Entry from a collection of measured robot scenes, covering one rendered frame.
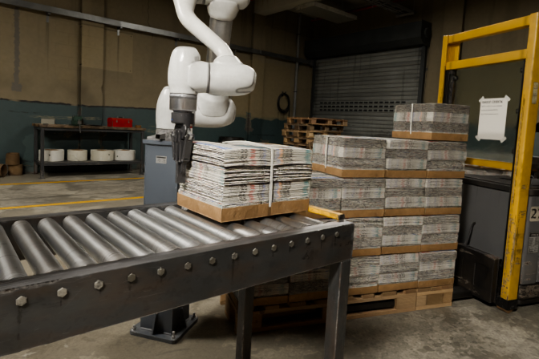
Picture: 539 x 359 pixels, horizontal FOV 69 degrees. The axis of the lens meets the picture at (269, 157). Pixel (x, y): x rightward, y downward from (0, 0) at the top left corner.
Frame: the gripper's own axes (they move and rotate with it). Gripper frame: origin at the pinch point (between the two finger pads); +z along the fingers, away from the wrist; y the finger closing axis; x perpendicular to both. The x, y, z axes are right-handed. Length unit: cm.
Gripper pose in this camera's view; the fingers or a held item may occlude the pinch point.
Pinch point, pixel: (180, 172)
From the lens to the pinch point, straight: 135.3
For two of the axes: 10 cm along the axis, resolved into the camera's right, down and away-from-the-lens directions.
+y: -6.4, -1.0, 7.6
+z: -0.6, 10.0, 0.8
